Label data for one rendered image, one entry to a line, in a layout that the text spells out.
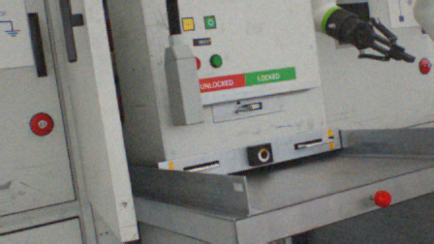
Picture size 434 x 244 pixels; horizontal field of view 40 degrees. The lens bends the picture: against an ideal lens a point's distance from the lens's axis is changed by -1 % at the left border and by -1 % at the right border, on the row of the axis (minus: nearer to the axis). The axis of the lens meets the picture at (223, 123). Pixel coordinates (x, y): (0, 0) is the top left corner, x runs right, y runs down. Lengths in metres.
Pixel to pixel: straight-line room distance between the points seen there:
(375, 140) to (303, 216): 0.51
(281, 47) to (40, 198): 0.72
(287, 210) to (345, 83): 1.02
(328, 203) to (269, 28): 0.59
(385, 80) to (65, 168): 1.15
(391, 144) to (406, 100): 0.73
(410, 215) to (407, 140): 0.19
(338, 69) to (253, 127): 0.60
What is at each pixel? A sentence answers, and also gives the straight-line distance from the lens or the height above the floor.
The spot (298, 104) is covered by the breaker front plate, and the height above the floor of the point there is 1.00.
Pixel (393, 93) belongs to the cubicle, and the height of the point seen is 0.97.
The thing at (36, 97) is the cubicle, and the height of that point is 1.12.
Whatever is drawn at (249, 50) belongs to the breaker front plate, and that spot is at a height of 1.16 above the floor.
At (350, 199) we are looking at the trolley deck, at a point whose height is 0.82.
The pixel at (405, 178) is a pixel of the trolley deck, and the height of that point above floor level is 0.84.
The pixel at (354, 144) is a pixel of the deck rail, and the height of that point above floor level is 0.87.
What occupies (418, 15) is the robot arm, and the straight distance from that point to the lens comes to 2.12.
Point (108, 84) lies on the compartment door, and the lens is 1.00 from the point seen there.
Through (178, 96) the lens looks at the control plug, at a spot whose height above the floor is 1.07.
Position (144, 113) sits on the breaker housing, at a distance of 1.46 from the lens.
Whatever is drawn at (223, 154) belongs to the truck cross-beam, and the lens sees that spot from 1.45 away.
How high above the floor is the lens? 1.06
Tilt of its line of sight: 3 degrees down
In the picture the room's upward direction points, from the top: 8 degrees counter-clockwise
